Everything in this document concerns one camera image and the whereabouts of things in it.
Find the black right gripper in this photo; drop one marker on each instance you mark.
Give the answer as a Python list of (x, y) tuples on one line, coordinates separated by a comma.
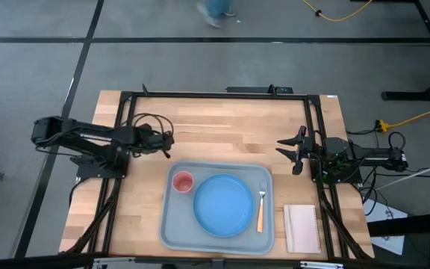
[(306, 151)]

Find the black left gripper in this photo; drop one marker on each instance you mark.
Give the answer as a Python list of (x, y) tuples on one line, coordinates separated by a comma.
[(149, 138)]

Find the pink ribbed cup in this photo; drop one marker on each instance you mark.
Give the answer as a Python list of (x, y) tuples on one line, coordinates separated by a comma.
[(183, 182)]

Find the blue plate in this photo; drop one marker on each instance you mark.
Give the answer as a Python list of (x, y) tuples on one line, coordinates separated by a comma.
[(223, 205)]

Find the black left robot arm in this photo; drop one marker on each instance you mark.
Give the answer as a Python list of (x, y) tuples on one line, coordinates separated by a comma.
[(88, 136)]

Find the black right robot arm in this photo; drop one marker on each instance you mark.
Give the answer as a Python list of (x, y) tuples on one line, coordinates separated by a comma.
[(364, 155)]

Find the grey plastic tray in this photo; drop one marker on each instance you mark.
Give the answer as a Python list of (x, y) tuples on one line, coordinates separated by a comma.
[(179, 224)]

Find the pink spiral notebook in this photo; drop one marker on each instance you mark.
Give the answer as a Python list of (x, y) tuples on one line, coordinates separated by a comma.
[(302, 228)]

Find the white paper sheet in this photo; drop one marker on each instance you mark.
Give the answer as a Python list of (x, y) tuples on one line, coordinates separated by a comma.
[(381, 214)]

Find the black aluminium rig frame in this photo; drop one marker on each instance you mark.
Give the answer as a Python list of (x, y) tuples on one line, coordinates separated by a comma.
[(218, 95)]

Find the silver metal bracket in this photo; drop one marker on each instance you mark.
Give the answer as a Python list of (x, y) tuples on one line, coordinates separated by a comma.
[(112, 263), (321, 265)]

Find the black desk leg frame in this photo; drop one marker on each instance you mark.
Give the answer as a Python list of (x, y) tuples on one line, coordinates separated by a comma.
[(429, 37)]

